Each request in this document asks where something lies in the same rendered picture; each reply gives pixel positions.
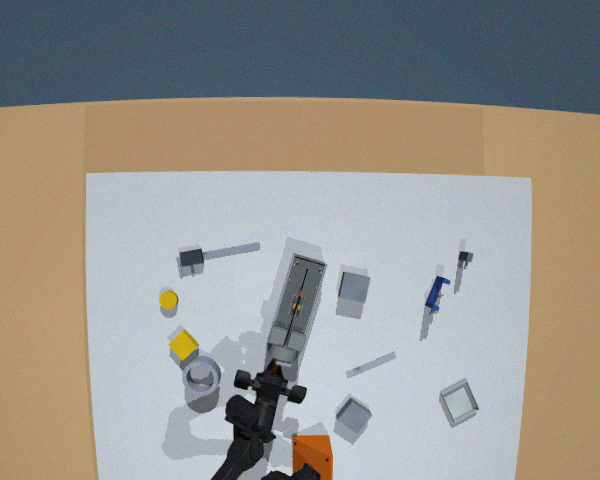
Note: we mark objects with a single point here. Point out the grey hollow cylinder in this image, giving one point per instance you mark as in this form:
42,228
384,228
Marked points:
195,388

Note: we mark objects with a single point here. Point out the blue c-clamp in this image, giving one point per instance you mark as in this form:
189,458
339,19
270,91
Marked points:
435,296

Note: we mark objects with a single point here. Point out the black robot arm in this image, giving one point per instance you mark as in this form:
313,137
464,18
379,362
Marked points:
249,424

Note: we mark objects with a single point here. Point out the yellow block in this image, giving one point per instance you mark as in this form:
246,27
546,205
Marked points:
183,344

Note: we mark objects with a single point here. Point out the yellow short cylinder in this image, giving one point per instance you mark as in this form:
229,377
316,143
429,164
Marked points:
168,300

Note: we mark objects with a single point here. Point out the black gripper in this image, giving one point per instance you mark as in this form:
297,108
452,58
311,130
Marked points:
295,395

